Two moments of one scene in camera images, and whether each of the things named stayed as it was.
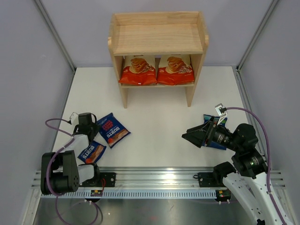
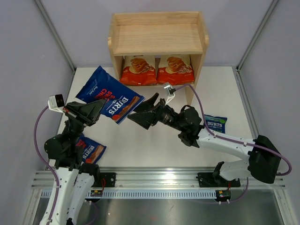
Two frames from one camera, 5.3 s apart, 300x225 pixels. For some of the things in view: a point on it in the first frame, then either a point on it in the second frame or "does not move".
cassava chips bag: x=175 y=69 does not move
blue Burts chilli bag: x=112 y=129 to x=121 y=101
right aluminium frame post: x=270 y=8 does not move
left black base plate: x=106 y=179 does not move
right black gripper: x=197 y=134 to x=146 y=117
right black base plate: x=210 y=180 does not move
